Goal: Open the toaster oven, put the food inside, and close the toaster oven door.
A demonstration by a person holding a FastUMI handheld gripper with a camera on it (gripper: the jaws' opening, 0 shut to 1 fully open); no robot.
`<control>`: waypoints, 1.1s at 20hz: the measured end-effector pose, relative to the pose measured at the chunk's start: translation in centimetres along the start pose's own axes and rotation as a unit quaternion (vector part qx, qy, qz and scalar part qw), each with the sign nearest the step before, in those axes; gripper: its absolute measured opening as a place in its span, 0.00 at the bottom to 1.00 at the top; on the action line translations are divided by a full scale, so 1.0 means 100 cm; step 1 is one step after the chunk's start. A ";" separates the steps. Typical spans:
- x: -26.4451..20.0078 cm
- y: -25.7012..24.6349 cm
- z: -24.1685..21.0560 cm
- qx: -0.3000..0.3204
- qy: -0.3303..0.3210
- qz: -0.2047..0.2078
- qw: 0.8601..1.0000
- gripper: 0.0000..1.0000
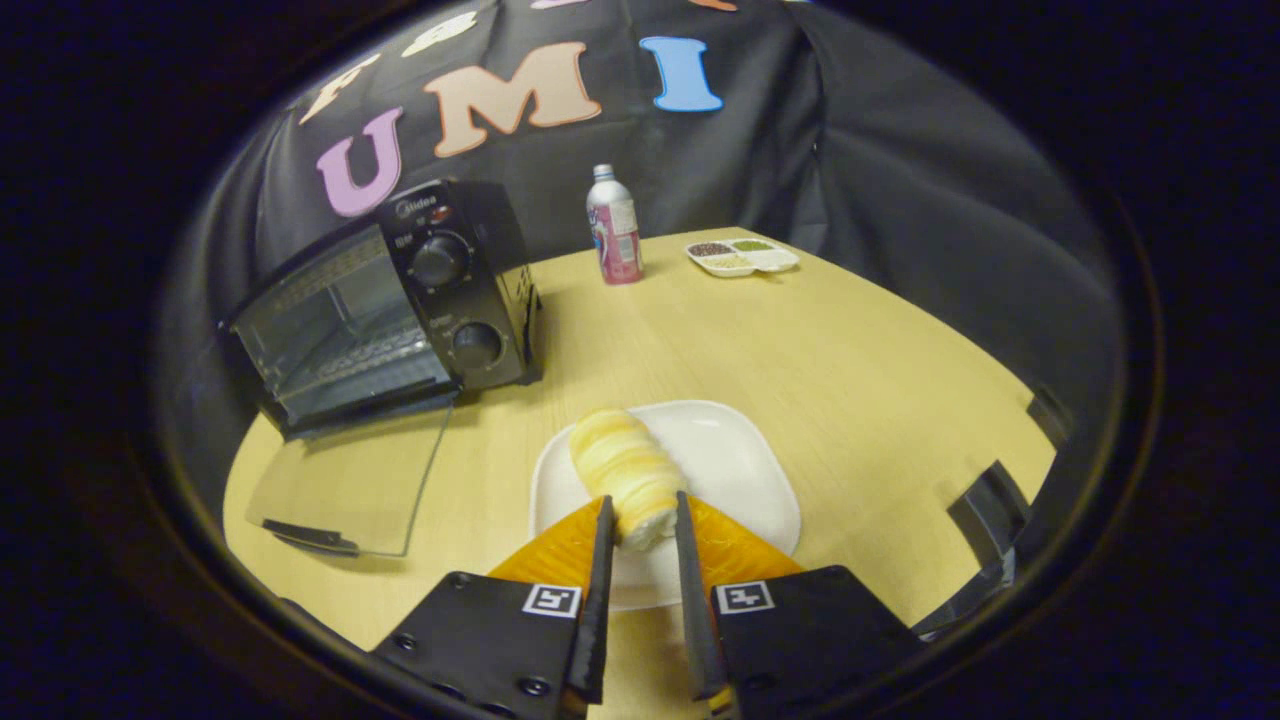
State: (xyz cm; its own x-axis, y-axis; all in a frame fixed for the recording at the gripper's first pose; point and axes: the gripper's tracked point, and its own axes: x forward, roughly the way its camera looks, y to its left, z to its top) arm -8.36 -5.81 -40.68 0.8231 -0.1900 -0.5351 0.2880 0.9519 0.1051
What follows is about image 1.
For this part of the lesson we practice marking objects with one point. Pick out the black backdrop cloth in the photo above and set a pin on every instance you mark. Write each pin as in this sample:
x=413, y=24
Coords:
x=900, y=180

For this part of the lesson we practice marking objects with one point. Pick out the yellow bread roll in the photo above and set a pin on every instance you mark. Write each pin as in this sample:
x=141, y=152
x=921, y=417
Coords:
x=625, y=465

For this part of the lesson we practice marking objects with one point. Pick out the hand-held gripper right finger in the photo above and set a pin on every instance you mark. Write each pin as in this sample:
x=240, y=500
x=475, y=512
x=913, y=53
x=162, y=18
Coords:
x=692, y=620

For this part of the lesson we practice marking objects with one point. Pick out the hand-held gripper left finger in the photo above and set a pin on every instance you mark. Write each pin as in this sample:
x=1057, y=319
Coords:
x=598, y=620

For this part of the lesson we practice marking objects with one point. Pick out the black toaster oven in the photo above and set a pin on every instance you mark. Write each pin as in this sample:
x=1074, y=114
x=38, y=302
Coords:
x=450, y=300

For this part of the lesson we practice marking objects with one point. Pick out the silver bottle with pink label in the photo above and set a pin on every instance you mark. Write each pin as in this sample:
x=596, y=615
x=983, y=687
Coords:
x=617, y=235

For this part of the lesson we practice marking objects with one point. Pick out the white divided tray of seeds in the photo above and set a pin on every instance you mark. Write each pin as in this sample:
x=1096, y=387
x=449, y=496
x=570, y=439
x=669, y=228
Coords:
x=745, y=258

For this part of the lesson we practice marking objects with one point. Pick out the white square plate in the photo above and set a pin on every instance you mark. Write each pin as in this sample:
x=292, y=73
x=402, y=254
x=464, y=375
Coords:
x=730, y=470

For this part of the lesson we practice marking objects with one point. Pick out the black chair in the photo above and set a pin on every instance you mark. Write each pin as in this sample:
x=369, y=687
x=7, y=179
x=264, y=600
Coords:
x=990, y=520

